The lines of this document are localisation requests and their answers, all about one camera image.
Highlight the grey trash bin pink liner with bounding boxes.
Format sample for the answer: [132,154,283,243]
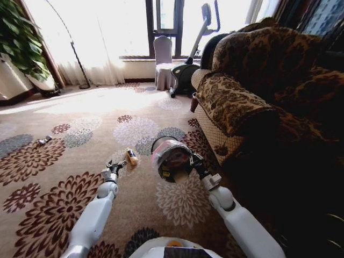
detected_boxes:
[150,136,195,185]

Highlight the yellow bottle with black label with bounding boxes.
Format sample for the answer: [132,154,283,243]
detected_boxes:
[126,148,139,168]

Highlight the brown wooden sofa leg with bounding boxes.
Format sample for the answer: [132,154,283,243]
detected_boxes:
[190,91,199,113]

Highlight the dark green exercise bike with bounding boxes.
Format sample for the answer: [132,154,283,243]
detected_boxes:
[168,2,221,98]

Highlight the brown floral patterned sofa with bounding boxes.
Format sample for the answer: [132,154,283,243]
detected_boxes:
[190,17,344,258]

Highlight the white robot front shell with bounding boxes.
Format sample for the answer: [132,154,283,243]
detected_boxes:
[128,236,213,258]

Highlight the chair with white cover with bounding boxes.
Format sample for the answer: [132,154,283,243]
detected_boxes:
[153,35,178,91]

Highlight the black arched floor lamp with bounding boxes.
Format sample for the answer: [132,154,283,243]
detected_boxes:
[44,0,92,90]

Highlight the white plant pot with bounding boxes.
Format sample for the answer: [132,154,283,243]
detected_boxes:
[26,71,58,92]

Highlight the sheer white curtain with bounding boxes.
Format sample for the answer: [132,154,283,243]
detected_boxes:
[26,0,127,87]

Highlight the white low cabinet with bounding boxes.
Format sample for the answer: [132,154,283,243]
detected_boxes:
[0,58,36,101]

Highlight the green leafy potted plant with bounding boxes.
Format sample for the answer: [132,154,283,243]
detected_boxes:
[0,0,52,83]

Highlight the dark window frame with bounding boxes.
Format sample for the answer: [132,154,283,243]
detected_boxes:
[145,0,184,58]

